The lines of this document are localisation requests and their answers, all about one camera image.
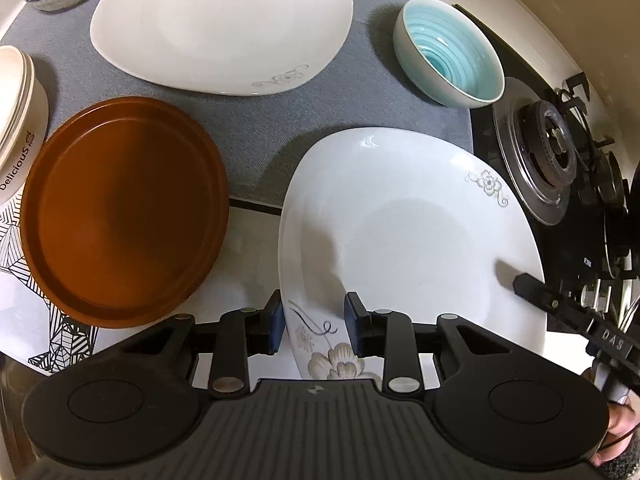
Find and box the white floral plate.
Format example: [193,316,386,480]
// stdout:
[278,127,547,380]
[90,0,354,96]

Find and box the brown round plate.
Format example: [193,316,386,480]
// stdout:
[21,96,229,328]

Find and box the cream Delicious bowl stack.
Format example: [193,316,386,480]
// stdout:
[1,46,49,204]

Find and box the person's right hand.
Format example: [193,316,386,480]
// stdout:
[590,396,639,467]

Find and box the black pan support grate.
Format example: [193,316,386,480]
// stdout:
[554,73,639,280]

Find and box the grey table mat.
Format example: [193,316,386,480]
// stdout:
[1,0,473,207]

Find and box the geometric patterned white mat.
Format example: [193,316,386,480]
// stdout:
[1,193,280,375]

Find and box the light blue ceramic bowl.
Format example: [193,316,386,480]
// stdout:
[393,0,506,108]

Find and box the gas burner ring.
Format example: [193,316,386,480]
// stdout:
[491,77,589,226]

